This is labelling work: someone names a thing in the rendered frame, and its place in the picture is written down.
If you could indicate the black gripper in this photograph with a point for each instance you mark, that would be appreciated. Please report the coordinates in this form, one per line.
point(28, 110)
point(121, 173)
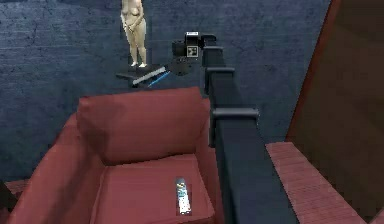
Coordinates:
point(181, 65)

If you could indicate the beige figure statue black base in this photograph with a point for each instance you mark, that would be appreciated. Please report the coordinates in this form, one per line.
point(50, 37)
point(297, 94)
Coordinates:
point(134, 30)

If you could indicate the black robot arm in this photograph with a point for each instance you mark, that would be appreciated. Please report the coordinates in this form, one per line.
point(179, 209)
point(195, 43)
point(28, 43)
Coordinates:
point(246, 166)

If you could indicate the red armchair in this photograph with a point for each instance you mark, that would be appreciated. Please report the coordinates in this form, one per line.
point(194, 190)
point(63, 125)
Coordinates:
point(133, 126)

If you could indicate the grey remote control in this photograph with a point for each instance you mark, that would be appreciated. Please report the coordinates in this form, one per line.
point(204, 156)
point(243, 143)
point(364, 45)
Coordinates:
point(183, 196)

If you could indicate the brown wooden door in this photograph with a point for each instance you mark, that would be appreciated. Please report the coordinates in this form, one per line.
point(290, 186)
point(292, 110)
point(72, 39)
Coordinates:
point(346, 100)

